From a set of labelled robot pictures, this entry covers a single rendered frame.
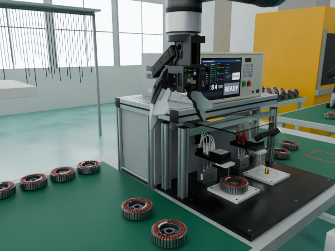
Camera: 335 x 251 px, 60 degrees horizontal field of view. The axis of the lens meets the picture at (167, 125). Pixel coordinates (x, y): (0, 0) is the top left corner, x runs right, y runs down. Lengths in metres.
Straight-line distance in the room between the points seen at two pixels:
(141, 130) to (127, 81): 7.14
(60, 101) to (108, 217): 6.58
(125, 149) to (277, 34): 4.00
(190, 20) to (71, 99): 7.13
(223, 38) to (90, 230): 4.65
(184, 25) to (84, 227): 0.74
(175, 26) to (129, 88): 7.84
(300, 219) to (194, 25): 0.80
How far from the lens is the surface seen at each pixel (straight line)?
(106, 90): 8.06
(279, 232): 1.07
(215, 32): 5.19
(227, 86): 1.27
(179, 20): 0.61
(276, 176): 1.40
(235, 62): 1.30
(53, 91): 7.49
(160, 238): 0.92
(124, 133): 1.39
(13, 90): 1.09
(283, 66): 4.98
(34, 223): 1.14
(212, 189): 1.21
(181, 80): 0.61
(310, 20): 4.84
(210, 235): 1.00
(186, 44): 0.61
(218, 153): 1.21
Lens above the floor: 1.32
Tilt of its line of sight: 14 degrees down
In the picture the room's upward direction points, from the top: straight up
